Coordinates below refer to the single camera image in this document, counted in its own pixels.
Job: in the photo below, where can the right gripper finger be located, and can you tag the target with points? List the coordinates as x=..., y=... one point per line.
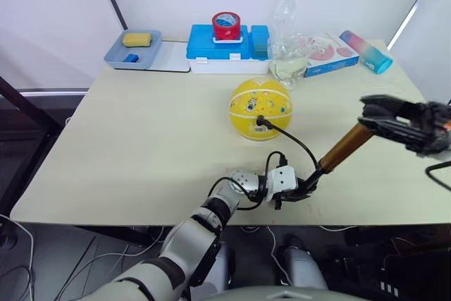
x=387, y=105
x=391, y=127

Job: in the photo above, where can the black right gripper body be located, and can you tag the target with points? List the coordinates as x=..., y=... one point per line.
x=435, y=128

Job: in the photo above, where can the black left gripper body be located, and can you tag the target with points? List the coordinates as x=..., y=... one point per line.
x=286, y=196

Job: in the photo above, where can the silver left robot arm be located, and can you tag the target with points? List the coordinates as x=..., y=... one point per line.
x=183, y=241

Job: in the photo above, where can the yellow printed ball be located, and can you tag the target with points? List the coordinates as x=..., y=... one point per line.
x=253, y=98

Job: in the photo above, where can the pink-blue gradient tumbler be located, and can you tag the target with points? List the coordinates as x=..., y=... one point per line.
x=366, y=51

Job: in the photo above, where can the white box with pink circles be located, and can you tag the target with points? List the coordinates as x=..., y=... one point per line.
x=331, y=65

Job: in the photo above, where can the grey rounded robot leg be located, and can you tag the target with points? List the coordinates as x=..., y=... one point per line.
x=303, y=265

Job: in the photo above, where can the clear plastic bottle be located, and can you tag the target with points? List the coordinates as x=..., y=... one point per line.
x=286, y=65

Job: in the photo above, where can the black equipment under table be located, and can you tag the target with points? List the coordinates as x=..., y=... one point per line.
x=394, y=262

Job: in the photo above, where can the small blue box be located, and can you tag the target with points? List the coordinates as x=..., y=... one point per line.
x=260, y=42

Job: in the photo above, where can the blue and white toolbox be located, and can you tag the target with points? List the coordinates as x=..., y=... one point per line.
x=204, y=47

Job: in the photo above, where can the red tape roll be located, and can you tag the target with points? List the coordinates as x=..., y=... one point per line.
x=225, y=31

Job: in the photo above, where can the white flat board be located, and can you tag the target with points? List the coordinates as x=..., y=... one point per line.
x=170, y=58

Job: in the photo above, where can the small blue block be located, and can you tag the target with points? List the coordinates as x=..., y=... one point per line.
x=130, y=58

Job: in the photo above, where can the yellow sponge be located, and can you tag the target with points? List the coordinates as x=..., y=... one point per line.
x=136, y=39

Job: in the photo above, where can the blue-grey plastic tray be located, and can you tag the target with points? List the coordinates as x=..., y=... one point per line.
x=116, y=57

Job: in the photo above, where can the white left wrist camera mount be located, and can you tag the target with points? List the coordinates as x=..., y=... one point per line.
x=282, y=179

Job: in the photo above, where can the black metal frame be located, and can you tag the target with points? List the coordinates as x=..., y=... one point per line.
x=24, y=103

